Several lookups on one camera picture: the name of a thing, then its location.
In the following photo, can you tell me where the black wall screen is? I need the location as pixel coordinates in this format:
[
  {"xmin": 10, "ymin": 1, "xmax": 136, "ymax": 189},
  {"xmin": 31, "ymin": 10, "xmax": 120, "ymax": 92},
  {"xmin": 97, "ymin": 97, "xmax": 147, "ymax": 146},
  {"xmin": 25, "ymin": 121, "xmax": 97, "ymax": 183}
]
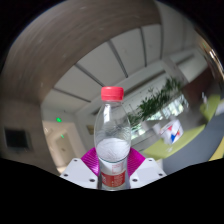
[{"xmin": 3, "ymin": 128, "xmax": 33, "ymax": 151}]

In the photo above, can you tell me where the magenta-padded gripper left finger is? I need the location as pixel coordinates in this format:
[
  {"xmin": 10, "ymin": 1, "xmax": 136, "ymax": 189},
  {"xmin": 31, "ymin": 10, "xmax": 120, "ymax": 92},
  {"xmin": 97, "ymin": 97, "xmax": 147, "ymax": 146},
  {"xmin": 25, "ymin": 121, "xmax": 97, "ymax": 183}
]
[{"xmin": 59, "ymin": 147, "xmax": 101, "ymax": 190}]

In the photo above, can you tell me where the long green table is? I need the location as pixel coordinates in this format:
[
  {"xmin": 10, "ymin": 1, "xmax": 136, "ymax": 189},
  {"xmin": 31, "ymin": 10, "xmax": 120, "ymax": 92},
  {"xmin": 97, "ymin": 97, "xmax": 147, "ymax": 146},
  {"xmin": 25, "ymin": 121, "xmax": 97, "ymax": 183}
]
[{"xmin": 141, "ymin": 124, "xmax": 208, "ymax": 161}]

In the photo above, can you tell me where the white red blue polyhedron box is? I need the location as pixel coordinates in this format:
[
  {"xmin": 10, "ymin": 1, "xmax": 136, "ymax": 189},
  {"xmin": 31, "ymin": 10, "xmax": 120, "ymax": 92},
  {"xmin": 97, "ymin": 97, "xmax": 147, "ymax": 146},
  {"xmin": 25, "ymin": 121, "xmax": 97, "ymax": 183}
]
[{"xmin": 159, "ymin": 119, "xmax": 185, "ymax": 146}]

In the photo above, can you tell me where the group of potted plants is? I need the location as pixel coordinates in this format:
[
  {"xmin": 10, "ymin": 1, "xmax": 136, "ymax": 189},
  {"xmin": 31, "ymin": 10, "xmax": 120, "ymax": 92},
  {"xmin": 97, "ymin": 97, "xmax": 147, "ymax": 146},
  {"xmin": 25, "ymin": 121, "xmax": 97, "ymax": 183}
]
[{"xmin": 128, "ymin": 77, "xmax": 185, "ymax": 127}]

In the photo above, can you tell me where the small green table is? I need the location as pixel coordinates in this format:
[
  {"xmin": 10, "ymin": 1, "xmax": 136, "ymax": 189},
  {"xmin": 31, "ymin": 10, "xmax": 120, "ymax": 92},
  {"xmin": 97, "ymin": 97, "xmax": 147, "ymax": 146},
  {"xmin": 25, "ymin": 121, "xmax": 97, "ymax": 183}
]
[{"xmin": 199, "ymin": 94, "xmax": 222, "ymax": 122}]

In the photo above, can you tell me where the clear water bottle red cap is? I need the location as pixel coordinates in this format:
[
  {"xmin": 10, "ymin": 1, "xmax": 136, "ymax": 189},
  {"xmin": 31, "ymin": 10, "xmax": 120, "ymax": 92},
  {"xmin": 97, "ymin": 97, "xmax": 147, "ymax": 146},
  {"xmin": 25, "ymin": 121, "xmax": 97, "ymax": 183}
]
[{"xmin": 93, "ymin": 86, "xmax": 133, "ymax": 191}]

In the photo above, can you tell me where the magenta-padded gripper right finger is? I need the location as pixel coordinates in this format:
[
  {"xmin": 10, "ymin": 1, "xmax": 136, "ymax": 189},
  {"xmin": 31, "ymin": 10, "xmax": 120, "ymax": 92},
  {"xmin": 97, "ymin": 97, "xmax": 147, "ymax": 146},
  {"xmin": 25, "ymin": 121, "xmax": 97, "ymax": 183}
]
[{"xmin": 125, "ymin": 147, "xmax": 167, "ymax": 190}]

